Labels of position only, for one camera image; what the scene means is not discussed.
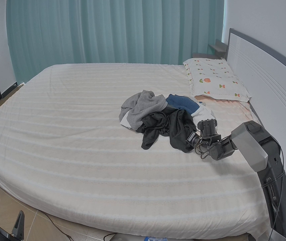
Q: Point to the blue-green curtain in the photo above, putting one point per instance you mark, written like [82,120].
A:
[108,21]

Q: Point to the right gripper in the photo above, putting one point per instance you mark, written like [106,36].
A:
[192,139]

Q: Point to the white printed pillow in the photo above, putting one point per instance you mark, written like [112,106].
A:
[215,76]

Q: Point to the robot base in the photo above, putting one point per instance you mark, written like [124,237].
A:
[155,239]

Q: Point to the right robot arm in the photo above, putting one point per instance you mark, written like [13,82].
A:
[255,147]

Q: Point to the pile of clothes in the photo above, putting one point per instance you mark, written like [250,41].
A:
[143,104]

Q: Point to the bed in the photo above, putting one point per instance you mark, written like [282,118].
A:
[82,139]

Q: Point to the grey bedside table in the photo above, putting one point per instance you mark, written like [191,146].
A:
[218,49]

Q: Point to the black T-shirt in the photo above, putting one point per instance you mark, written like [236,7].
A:
[180,132]

